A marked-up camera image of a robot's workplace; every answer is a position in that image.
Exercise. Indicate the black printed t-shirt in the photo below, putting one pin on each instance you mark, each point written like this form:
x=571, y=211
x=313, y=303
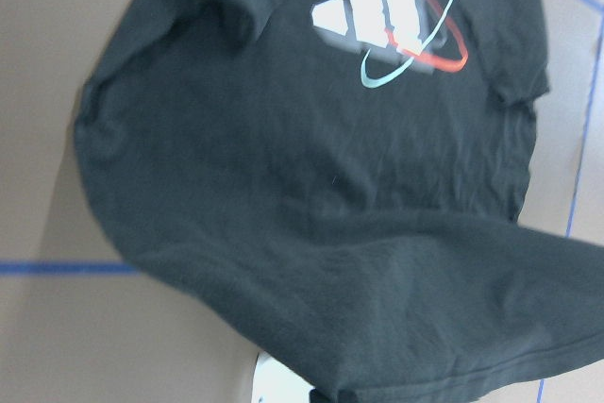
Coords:
x=340, y=180

